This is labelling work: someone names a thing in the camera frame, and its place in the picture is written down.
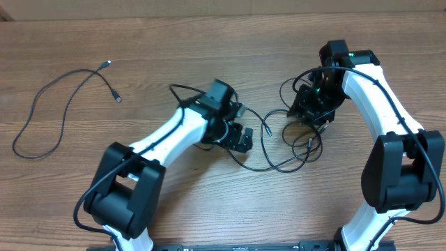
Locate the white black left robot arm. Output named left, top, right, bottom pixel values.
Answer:
left=77, top=103, right=253, bottom=250

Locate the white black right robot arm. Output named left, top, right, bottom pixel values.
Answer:
left=288, top=49, right=445, bottom=250

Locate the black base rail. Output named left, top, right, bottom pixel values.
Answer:
left=153, top=241, right=341, bottom=251

